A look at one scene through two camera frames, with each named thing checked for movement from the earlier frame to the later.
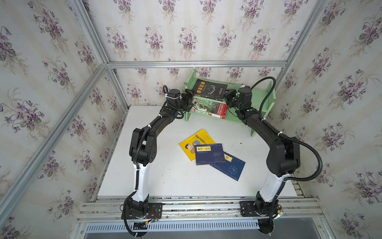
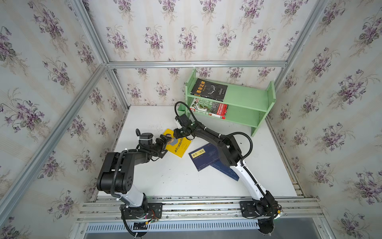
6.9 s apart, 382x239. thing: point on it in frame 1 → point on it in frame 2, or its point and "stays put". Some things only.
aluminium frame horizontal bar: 198,63 stays put
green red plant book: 210,108 stays put
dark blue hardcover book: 208,154 stays put
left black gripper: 187,99 → 162,145
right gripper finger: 231,94 → 178,133
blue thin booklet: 233,167 stays put
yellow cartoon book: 188,146 → 178,146
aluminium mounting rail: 201,209 stays put
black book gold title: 213,90 stays put
